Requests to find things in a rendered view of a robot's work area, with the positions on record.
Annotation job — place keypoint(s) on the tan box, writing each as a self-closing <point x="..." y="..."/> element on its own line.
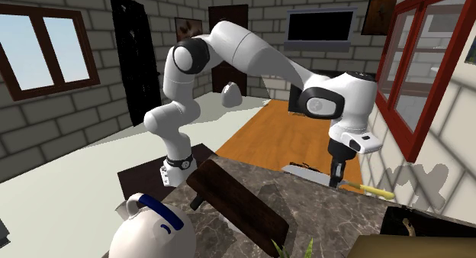
<point x="409" y="248"/>

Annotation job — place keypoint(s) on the brown wall picture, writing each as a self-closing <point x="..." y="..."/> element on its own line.
<point x="379" y="17"/>

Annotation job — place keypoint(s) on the brown-framed window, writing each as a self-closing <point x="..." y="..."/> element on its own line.
<point x="35" y="49"/>

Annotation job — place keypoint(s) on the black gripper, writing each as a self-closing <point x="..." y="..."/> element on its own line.
<point x="340" y="149"/>

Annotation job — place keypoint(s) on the black box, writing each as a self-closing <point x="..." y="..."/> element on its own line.
<point x="439" y="222"/>

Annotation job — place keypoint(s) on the black door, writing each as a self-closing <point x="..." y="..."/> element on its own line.
<point x="135" y="63"/>

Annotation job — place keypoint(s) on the dark brown door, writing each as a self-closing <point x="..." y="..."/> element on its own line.
<point x="228" y="76"/>

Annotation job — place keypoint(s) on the green plant leaves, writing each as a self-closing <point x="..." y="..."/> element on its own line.
<point x="280" y="250"/>

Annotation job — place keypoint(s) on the dark robot stand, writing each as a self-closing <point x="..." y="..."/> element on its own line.
<point x="145" y="179"/>

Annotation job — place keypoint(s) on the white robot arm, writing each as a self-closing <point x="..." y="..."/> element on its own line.
<point x="238" y="45"/>

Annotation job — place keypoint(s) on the red-framed window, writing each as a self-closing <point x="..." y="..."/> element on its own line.
<point x="442" y="82"/>

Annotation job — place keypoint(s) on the dark wooden cutting board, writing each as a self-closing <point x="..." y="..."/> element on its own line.
<point x="238" y="203"/>

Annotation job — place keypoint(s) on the grey-framed wall television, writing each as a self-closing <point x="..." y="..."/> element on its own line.
<point x="320" y="26"/>

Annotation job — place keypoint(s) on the white egg-shaped object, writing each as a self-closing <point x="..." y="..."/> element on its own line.
<point x="230" y="95"/>

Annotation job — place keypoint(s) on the small dark wall picture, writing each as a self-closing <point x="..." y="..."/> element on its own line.
<point x="187" y="28"/>

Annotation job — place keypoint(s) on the black cabinet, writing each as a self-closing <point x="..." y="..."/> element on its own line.
<point x="294" y="99"/>

